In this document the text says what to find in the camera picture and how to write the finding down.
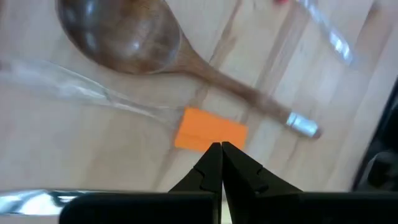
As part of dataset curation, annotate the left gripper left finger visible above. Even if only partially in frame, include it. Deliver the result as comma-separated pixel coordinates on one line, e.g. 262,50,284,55
58,142,223,224

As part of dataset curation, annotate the brown wooden spoon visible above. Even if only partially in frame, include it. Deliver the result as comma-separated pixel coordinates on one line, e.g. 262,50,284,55
55,0,323,139

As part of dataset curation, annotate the red silicone spatula clear handle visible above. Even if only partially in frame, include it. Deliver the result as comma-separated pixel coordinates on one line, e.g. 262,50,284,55
272,0,358,68

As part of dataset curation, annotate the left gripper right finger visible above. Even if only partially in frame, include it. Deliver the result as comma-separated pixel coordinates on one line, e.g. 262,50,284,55
221,141,398,224

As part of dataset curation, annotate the orange silicone spatula clear handle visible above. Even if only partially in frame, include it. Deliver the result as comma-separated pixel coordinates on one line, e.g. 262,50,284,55
0,58,249,153

